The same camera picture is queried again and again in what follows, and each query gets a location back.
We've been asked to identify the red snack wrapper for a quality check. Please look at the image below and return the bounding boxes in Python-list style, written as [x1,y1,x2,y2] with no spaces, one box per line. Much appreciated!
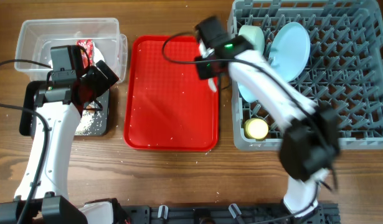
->
[76,39,94,68]

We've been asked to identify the white napkin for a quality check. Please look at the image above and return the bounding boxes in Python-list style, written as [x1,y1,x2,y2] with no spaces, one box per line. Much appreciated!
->
[93,44,105,64]

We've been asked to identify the black plastic tray bin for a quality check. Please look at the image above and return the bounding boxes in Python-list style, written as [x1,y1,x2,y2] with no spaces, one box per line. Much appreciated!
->
[19,80,111,138]

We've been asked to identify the brown food stick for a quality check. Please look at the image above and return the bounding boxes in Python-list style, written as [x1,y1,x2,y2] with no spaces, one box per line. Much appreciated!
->
[84,103,97,111]

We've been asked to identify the grey dishwasher rack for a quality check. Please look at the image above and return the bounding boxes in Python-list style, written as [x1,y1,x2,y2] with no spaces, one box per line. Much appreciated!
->
[227,0,383,150]

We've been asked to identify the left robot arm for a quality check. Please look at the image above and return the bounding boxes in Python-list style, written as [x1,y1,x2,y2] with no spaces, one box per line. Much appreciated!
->
[0,45,126,223]

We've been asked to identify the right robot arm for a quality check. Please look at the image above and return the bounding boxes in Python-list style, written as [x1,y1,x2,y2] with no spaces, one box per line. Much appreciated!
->
[194,16,340,218]

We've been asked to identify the white plastic spoon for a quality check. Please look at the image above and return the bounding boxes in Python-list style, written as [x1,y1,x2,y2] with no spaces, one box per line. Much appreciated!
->
[207,78,217,93]

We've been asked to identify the light blue plate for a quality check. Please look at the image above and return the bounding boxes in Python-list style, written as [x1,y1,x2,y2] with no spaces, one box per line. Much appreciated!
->
[268,22,310,82]

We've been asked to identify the light blue bowl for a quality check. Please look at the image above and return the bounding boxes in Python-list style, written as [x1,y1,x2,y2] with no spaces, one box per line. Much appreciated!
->
[238,83,257,103]

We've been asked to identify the yellow plastic cup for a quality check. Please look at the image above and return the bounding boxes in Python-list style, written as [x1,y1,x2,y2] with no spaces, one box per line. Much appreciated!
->
[244,118,269,140]

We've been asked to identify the spilled white rice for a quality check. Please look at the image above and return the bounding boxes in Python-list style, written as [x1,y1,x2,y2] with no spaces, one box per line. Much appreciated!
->
[75,108,104,136]

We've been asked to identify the red serving tray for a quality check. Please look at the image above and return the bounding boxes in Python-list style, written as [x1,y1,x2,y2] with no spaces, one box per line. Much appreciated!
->
[123,35,219,152]

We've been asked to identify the mint green bowl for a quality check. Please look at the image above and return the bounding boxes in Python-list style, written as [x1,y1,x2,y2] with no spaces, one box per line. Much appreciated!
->
[239,25,265,55]

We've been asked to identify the clear plastic bin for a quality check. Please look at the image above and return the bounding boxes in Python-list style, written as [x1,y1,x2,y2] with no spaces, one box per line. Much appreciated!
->
[15,17,128,82]

